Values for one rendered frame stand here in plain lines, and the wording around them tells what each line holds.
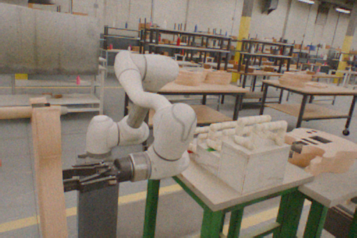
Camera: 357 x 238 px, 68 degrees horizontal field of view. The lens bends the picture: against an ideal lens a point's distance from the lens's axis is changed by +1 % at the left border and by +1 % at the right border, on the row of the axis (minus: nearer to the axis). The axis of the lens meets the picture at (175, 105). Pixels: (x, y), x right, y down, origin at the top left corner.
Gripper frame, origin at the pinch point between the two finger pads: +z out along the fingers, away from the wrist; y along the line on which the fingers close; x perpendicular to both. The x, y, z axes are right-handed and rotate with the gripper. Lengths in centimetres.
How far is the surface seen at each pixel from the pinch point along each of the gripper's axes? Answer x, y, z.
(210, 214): -22, -5, -52
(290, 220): -43, -2, -106
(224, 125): 4, 19, -75
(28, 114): 17.0, 9.9, 6.1
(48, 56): 34.0, -5.4, 1.7
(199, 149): -7, 22, -64
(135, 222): -102, 107, -69
